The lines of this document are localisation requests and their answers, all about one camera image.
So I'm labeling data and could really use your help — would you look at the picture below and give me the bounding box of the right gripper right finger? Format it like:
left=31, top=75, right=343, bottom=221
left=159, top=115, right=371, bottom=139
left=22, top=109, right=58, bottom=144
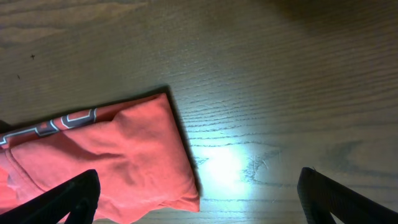
left=297, top=167, right=397, bottom=223

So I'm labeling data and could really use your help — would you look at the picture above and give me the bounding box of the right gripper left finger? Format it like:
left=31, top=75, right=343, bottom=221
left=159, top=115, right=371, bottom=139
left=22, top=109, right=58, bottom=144
left=1, top=169, right=101, bottom=224

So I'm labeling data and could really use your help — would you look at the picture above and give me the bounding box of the red-orange t-shirt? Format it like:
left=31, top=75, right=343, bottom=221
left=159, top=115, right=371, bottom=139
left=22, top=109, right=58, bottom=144
left=1, top=93, right=200, bottom=223

